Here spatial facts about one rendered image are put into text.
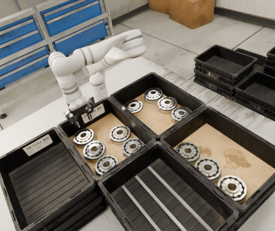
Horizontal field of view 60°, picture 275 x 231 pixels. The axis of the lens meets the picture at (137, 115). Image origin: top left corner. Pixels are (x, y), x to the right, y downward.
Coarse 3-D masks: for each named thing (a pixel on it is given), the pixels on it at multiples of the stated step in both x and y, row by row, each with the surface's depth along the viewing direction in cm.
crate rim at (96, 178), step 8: (96, 104) 120; (144, 128) 104; (64, 136) 107; (152, 136) 100; (72, 144) 103; (136, 152) 95; (88, 168) 93; (112, 168) 91; (96, 176) 90; (104, 176) 89
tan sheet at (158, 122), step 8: (144, 104) 130; (152, 104) 129; (144, 112) 125; (152, 112) 125; (160, 112) 124; (144, 120) 121; (152, 120) 121; (160, 120) 120; (168, 120) 119; (152, 128) 117; (160, 128) 116
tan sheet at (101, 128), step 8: (104, 120) 125; (112, 120) 125; (96, 128) 122; (104, 128) 121; (112, 128) 120; (72, 136) 120; (96, 136) 118; (104, 136) 117; (104, 144) 113; (112, 144) 113; (144, 144) 110; (80, 152) 112; (112, 152) 109; (120, 152) 109; (120, 160) 106
